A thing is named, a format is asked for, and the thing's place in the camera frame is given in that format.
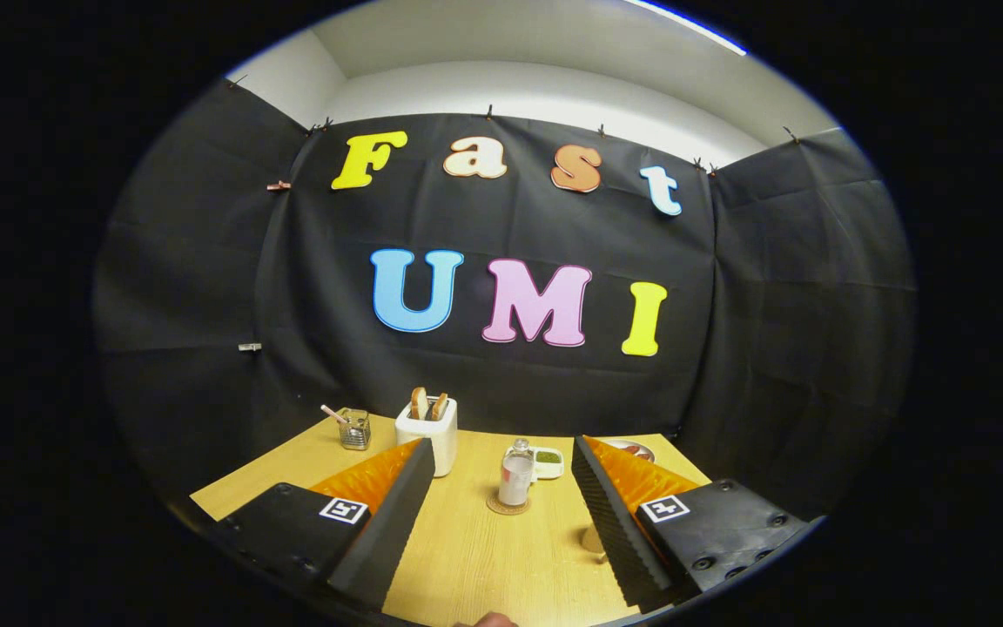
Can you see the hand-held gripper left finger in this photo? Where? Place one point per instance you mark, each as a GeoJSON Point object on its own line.
{"type": "Point", "coordinates": [393, 514]}

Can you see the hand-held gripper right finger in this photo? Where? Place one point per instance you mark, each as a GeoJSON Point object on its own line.
{"type": "Point", "coordinates": [610, 522]}

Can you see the round cork coaster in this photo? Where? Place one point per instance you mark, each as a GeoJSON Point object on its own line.
{"type": "Point", "coordinates": [494, 505]}

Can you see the clear juice bottle white label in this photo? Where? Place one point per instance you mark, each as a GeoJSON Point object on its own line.
{"type": "Point", "coordinates": [515, 479]}

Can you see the brown sausage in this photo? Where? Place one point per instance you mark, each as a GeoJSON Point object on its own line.
{"type": "Point", "coordinates": [637, 450]}

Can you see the white oval plate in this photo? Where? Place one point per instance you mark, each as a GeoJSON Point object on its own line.
{"type": "Point", "coordinates": [616, 444]}

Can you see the small white sauce dish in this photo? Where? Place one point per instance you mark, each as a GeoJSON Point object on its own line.
{"type": "Point", "coordinates": [547, 464]}

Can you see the white toaster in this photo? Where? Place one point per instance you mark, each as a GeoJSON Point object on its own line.
{"type": "Point", "coordinates": [440, 440]}

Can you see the metal mesh holder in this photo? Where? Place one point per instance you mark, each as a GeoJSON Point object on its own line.
{"type": "Point", "coordinates": [354, 431]}

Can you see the wooden table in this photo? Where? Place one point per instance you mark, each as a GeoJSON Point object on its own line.
{"type": "Point", "coordinates": [484, 566]}

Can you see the toast bread slice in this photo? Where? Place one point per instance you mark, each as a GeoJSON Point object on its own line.
{"type": "Point", "coordinates": [440, 407]}
{"type": "Point", "coordinates": [419, 403]}

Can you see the pink stick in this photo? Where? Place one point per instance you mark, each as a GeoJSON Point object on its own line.
{"type": "Point", "coordinates": [333, 413]}

